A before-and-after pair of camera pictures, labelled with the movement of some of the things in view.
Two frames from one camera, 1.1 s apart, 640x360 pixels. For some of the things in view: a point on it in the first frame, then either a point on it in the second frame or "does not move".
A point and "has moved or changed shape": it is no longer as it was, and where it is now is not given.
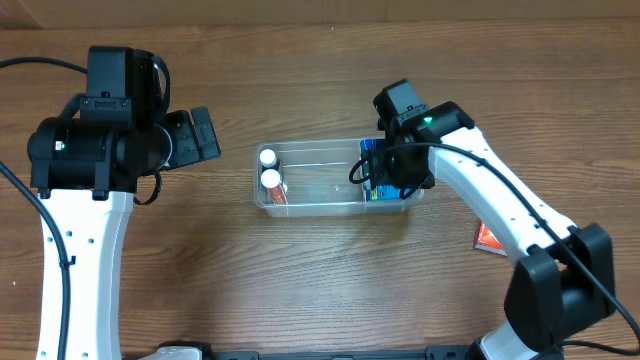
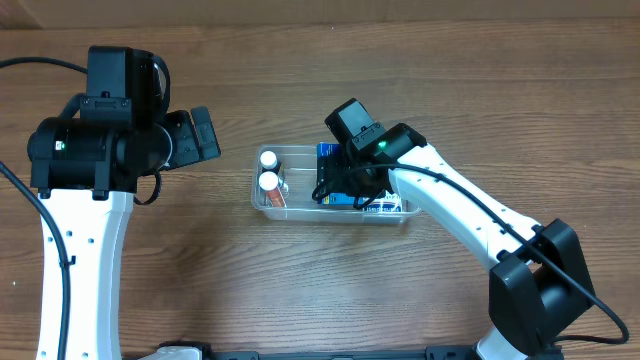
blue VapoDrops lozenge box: (378, 192) has moved or changed shape
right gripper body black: (403, 169) -> (343, 177)
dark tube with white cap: (268, 160) does not move
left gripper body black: (189, 138) does not move
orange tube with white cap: (270, 179) does not move
